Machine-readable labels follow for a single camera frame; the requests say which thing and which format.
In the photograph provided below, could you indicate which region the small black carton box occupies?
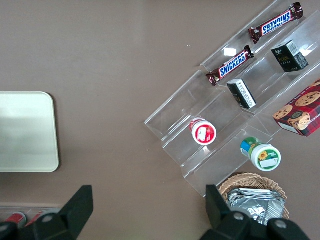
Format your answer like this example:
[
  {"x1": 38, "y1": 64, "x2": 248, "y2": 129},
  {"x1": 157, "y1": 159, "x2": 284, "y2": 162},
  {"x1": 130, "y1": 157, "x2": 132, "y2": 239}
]
[{"x1": 226, "y1": 78, "x2": 257, "y2": 110}]

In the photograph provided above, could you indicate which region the red lid yogurt cup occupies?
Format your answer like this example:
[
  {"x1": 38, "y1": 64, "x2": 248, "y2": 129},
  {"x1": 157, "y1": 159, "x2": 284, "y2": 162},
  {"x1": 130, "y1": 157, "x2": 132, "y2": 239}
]
[{"x1": 189, "y1": 117, "x2": 217, "y2": 146}]

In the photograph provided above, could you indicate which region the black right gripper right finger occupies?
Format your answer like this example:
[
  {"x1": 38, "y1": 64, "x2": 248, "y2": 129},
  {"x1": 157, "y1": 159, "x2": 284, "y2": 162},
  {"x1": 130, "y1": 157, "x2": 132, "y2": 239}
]
[{"x1": 197, "y1": 184, "x2": 311, "y2": 240}]

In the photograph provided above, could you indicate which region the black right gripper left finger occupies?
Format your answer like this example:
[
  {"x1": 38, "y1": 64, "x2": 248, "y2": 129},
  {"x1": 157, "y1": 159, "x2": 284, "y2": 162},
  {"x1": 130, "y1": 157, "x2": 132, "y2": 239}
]
[{"x1": 0, "y1": 184, "x2": 94, "y2": 240}]

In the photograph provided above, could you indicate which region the large black carton box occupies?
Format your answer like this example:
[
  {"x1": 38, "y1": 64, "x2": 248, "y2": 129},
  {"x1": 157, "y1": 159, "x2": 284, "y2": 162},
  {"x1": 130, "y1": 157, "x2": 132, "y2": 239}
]
[{"x1": 271, "y1": 39, "x2": 310, "y2": 73}]

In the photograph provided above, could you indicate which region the green sunflower lid cup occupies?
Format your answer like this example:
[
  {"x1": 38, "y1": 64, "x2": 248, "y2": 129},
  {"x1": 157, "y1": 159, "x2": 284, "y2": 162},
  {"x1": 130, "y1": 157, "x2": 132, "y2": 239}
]
[{"x1": 240, "y1": 136, "x2": 282, "y2": 173}]

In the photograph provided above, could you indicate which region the red cookie box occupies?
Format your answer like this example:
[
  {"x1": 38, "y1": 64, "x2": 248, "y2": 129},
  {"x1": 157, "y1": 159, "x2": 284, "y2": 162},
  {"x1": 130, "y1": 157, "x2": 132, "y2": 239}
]
[{"x1": 272, "y1": 79, "x2": 320, "y2": 138}]

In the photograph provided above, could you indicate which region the clear acrylic stepped shelf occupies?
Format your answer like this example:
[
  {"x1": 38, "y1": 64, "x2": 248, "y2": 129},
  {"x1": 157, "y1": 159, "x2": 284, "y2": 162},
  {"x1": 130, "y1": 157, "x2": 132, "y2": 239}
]
[{"x1": 144, "y1": 0, "x2": 320, "y2": 198}]

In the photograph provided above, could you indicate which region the white rectangular tray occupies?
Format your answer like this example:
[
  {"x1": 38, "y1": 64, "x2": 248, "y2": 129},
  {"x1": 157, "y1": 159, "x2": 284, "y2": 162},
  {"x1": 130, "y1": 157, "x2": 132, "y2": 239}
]
[{"x1": 0, "y1": 91, "x2": 60, "y2": 173}]

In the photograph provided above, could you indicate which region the brown Snickers bar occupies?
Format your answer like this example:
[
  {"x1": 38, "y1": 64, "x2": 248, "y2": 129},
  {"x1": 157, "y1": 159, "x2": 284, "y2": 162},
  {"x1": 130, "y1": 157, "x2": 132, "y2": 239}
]
[
  {"x1": 205, "y1": 44, "x2": 255, "y2": 87},
  {"x1": 247, "y1": 2, "x2": 304, "y2": 45}
]

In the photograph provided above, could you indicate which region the clear acrylic bottle rack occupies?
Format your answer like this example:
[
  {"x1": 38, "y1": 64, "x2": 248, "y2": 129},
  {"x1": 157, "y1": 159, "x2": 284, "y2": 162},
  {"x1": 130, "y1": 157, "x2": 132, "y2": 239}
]
[{"x1": 0, "y1": 201, "x2": 62, "y2": 218}]

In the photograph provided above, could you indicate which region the light tan wicker basket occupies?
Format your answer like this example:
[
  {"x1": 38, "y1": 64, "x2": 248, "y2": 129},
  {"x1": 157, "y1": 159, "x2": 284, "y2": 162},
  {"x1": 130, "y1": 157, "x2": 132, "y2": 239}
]
[{"x1": 218, "y1": 172, "x2": 291, "y2": 221}]

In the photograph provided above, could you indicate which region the silver foil packet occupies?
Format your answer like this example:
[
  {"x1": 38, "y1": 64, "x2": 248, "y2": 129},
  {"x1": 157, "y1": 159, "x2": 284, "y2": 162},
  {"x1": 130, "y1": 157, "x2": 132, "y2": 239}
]
[{"x1": 226, "y1": 187, "x2": 286, "y2": 226}]

